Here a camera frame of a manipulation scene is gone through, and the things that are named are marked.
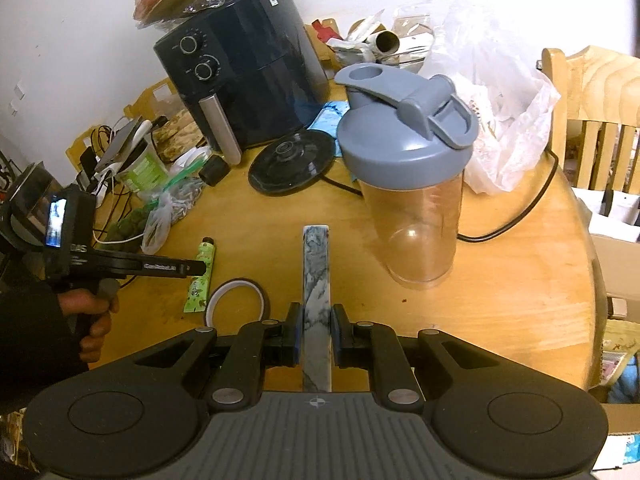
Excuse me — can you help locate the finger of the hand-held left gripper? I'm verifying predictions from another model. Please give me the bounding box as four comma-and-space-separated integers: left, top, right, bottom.
95, 252, 208, 281

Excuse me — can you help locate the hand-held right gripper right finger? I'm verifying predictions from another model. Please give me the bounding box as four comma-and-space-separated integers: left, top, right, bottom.
331, 303, 497, 407

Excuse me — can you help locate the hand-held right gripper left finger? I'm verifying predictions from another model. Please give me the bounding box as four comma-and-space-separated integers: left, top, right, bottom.
134, 302, 304, 409

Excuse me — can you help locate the green tube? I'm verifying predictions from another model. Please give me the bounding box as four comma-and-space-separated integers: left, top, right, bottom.
186, 237, 216, 313

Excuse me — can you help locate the grey marble pattern bar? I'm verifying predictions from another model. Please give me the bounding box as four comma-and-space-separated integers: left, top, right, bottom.
300, 224, 333, 393

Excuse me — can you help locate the person's left forearm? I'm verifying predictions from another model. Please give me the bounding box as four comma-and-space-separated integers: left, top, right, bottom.
0, 284, 92, 403

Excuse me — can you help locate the person's left hand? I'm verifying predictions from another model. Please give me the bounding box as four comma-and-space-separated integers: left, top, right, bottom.
56, 291, 122, 364

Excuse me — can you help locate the clear plastic bag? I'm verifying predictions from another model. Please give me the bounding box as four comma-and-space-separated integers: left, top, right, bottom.
141, 194, 173, 256

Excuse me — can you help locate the green broccoli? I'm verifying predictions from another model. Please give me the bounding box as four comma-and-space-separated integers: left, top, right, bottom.
107, 207, 151, 246

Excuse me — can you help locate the clear bag of seeds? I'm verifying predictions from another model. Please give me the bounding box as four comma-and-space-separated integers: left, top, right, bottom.
145, 170, 207, 226

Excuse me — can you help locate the tape roll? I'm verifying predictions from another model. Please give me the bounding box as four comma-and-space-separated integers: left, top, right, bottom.
204, 278, 271, 330

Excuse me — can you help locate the green label container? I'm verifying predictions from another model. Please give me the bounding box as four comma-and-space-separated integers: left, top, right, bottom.
117, 141, 171, 192

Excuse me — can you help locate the black cap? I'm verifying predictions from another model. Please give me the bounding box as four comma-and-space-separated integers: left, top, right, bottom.
198, 156, 230, 187

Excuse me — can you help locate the brown patterned packet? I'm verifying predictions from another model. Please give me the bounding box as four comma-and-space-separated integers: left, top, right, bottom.
150, 109, 208, 162

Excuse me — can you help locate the wooden board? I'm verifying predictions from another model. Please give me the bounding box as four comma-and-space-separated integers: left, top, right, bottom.
66, 76, 176, 171

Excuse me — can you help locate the black kettle base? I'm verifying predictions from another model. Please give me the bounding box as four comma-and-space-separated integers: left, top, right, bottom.
247, 130, 337, 197

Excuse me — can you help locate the clear shaker bottle grey lid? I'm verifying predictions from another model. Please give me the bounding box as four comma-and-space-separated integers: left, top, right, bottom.
334, 62, 478, 290

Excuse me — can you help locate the dark blue air fryer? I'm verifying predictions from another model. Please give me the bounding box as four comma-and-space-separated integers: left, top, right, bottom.
152, 0, 331, 166

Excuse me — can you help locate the light blue packet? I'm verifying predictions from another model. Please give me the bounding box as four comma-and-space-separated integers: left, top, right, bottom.
311, 101, 349, 134

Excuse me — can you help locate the white plastic bag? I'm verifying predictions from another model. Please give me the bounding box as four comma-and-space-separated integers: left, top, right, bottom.
425, 0, 562, 196

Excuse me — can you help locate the cardboard tube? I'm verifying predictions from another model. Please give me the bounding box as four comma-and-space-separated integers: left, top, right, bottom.
367, 30, 407, 56

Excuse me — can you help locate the clear plastic container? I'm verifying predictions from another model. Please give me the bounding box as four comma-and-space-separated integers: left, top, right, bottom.
394, 6, 437, 66

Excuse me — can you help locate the wooden chair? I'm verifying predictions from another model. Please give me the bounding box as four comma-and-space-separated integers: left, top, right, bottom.
541, 45, 640, 191

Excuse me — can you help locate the white cable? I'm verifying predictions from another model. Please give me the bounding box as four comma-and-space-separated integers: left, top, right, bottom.
92, 160, 148, 256

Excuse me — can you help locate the black kettle base cable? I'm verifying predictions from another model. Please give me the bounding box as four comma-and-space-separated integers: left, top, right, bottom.
320, 147, 559, 244

